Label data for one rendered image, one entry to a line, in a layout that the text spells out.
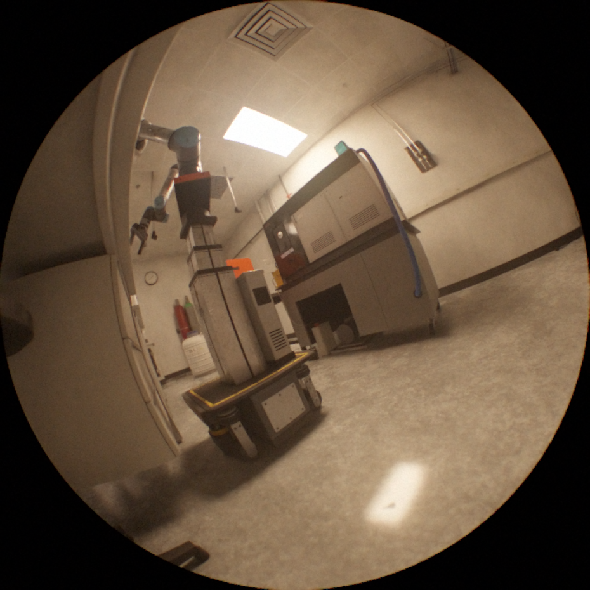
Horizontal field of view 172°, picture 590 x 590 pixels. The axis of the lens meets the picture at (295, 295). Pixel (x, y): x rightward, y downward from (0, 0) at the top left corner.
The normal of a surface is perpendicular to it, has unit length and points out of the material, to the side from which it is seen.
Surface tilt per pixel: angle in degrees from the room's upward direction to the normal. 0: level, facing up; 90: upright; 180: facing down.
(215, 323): 90
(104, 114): 180
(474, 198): 90
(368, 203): 90
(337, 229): 90
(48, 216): 180
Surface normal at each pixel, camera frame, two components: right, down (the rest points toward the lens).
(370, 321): -0.69, 0.20
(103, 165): 0.35, 0.93
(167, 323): 0.64, -0.30
